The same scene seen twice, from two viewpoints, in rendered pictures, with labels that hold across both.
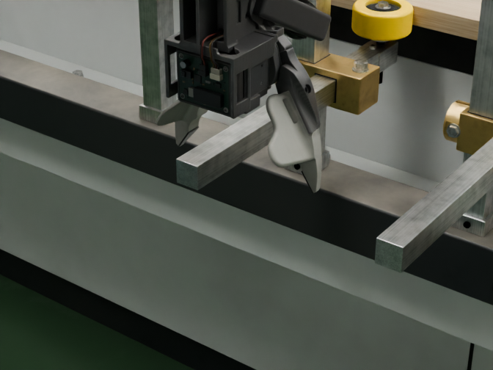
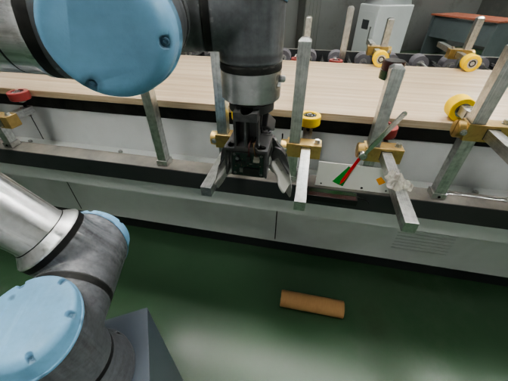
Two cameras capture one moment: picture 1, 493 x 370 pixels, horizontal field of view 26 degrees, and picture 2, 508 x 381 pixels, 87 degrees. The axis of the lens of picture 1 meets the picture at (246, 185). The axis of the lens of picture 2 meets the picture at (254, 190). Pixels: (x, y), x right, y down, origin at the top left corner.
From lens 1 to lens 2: 0.50 m
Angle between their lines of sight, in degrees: 22
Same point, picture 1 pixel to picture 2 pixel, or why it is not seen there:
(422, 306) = (273, 205)
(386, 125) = not seen: hidden behind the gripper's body
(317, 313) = (224, 210)
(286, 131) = (280, 176)
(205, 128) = (184, 164)
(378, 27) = not seen: hidden behind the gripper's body
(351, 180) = not seen: hidden behind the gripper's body
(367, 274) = (252, 200)
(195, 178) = (210, 192)
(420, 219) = (302, 188)
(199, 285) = (181, 210)
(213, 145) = (211, 177)
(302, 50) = (221, 130)
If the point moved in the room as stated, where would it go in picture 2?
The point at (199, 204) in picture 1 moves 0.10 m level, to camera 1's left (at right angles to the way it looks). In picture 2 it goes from (186, 190) to (162, 196)
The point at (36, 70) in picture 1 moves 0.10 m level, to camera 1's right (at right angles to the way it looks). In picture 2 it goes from (106, 154) to (131, 149)
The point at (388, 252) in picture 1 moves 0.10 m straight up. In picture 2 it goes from (299, 205) to (304, 172)
